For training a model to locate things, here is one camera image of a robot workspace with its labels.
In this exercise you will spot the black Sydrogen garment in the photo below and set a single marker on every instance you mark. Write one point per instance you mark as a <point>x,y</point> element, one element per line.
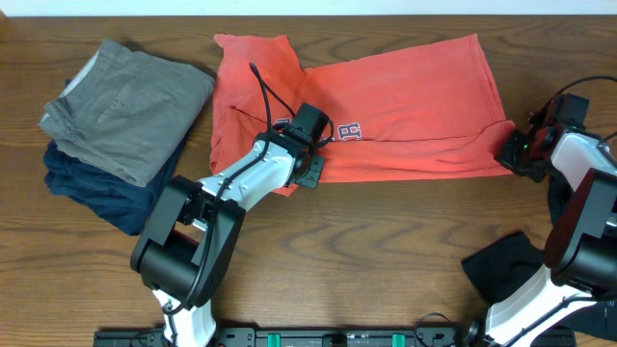
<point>499,270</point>

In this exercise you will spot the folded navy blue garment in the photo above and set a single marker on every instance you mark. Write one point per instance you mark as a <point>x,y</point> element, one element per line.
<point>123,205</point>

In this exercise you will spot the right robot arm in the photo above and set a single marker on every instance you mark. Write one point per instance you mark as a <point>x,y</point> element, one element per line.
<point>579,268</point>

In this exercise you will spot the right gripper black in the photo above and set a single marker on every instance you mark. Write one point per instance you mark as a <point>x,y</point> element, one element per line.
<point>505,155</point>

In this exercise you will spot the red printed t-shirt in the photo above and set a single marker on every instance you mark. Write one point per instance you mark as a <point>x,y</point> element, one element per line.
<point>426,112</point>

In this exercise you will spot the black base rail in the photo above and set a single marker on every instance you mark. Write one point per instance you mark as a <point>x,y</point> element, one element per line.
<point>249,337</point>

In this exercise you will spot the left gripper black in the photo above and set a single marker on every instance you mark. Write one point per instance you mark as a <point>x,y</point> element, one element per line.
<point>310,173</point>

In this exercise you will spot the folded grey trousers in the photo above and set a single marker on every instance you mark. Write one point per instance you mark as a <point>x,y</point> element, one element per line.
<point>125,112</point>

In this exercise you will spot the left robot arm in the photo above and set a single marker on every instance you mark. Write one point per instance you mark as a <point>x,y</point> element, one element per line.
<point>185,250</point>

